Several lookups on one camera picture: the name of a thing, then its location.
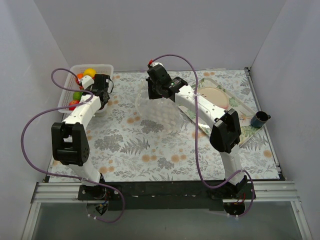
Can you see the floral table mat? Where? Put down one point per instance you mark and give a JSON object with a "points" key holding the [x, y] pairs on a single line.
{"points": [[126, 146]]}

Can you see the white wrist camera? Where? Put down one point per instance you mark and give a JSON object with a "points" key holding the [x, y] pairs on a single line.
{"points": [[152, 64], [85, 82]]}

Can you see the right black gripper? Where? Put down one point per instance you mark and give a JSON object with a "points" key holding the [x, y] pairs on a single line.
{"points": [[152, 90]]}

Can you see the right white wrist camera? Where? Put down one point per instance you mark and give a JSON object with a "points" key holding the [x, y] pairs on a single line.
{"points": [[152, 64]]}

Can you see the clear zip top bag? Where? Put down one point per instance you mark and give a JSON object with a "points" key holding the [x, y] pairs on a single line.
{"points": [[161, 111]]}

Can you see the green apple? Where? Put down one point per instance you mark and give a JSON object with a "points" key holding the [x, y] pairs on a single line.
{"points": [[77, 96]]}

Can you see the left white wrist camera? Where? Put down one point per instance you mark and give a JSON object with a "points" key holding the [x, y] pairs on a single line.
{"points": [[85, 82]]}

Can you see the beige pink round plate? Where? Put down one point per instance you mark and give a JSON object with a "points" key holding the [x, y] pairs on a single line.
{"points": [[215, 96]]}

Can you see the orange fruit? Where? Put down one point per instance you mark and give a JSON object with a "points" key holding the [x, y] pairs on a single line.
{"points": [[80, 76]]}

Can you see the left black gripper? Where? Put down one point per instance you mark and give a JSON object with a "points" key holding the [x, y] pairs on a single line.
{"points": [[104, 99]]}

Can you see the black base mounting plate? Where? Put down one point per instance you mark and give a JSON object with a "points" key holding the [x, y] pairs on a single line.
{"points": [[116, 200]]}

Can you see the aluminium frame rail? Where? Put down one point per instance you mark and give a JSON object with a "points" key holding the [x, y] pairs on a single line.
{"points": [[265, 191]]}

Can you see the yellow apple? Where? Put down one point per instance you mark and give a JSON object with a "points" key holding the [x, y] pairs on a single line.
{"points": [[90, 72]]}

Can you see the red apple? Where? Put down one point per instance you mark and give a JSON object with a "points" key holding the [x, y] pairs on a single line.
{"points": [[73, 104]]}

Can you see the dark blue mug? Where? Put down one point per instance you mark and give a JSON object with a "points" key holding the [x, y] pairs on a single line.
{"points": [[259, 119]]}

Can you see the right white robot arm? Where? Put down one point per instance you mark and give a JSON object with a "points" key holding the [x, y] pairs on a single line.
{"points": [[224, 124]]}

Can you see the white plastic basket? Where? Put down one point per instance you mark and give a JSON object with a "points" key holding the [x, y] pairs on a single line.
{"points": [[70, 82]]}

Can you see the floral rectangular tray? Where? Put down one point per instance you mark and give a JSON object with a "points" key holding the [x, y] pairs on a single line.
{"points": [[244, 112]]}

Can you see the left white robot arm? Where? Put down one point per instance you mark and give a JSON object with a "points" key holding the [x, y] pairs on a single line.
{"points": [[70, 144]]}

